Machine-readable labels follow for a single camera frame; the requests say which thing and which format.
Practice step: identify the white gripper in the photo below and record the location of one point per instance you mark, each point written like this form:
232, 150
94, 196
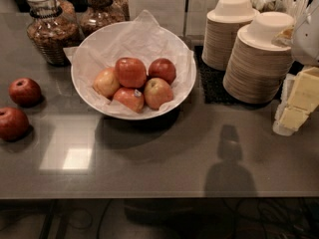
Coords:
307, 44

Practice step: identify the paper bowl stack front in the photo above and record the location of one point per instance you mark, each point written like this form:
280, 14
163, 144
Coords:
260, 32

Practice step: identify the paper bowl stack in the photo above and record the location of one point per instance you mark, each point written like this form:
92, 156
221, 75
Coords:
222, 24
260, 32

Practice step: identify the paper bowl stack rear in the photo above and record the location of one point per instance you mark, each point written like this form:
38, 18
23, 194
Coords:
222, 24

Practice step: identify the red apple top right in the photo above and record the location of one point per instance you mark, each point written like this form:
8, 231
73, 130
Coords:
163, 68

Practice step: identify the yellow-red apple bottom right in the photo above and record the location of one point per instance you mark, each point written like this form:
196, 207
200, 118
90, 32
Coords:
157, 92

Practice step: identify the yellow-red apple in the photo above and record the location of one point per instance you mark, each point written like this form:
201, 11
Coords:
157, 92
106, 83

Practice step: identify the red apple with sticker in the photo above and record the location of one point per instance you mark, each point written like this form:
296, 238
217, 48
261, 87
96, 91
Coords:
131, 98

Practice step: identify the red apple top centre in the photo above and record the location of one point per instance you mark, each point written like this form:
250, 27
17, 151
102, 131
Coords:
131, 72

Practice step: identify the yellow-red apple left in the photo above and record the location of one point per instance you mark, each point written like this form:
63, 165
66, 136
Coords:
106, 83

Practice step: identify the white bowl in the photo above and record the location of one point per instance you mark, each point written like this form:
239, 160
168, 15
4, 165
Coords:
133, 70

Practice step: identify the red apple on table upper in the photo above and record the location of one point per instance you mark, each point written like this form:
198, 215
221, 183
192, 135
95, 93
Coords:
25, 92

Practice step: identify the red apple on table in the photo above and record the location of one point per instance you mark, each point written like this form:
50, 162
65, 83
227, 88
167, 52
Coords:
13, 123
25, 92

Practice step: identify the red apple on table lower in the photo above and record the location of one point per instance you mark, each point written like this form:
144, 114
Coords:
13, 123

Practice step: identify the black mat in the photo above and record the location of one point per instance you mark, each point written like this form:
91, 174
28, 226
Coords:
212, 83

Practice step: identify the white paper liner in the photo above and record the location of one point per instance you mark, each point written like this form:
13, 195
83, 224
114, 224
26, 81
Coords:
142, 38

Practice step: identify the white box left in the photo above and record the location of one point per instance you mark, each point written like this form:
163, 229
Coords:
169, 13

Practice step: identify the glass jar with granola right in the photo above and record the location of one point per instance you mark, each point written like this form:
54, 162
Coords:
100, 13

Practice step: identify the glass jar with granola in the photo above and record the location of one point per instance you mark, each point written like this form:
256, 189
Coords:
52, 30
100, 13

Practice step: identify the glass jar with granola left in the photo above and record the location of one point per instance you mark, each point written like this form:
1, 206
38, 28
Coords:
52, 30

